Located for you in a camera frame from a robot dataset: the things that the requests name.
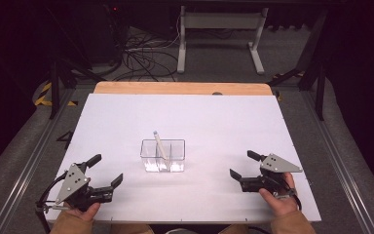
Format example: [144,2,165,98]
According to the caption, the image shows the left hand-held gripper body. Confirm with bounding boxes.
[54,161,115,213]

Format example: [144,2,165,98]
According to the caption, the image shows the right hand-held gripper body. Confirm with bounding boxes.
[240,153,304,196]

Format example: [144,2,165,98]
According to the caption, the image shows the white pen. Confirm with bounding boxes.
[152,130,172,172]

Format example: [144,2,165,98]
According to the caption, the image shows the clear plastic divided organizer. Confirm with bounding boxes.
[139,138,186,174]

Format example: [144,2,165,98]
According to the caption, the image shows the person's right hand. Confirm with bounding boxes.
[258,172,298,217]

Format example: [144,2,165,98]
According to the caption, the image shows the person's left hand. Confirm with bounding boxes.
[65,201,101,222]

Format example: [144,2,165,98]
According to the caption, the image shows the person's legs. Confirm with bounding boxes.
[110,223,251,234]

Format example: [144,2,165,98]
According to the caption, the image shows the white table mat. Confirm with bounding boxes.
[45,93,322,224]

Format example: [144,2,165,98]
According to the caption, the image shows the yellow black hazard tape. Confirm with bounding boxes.
[33,81,79,107]

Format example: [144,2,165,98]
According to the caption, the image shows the black metal stand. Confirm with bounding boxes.
[43,6,107,121]
[266,8,329,122]

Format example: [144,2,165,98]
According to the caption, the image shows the wooden table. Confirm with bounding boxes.
[93,81,274,97]

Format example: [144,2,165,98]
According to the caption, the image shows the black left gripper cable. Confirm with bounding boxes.
[35,172,69,234]

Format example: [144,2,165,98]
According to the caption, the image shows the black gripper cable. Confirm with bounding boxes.
[283,179,304,212]
[35,172,69,234]

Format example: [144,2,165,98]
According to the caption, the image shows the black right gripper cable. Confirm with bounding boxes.
[283,179,304,212]

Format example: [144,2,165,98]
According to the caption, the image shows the aluminium floor rail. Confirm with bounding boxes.
[300,91,374,234]
[0,88,76,234]

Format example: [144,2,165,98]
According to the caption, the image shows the bundle of black floor cables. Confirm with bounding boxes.
[110,27,180,83]

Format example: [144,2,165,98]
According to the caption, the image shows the white metal desk frame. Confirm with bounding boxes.
[176,5,270,76]

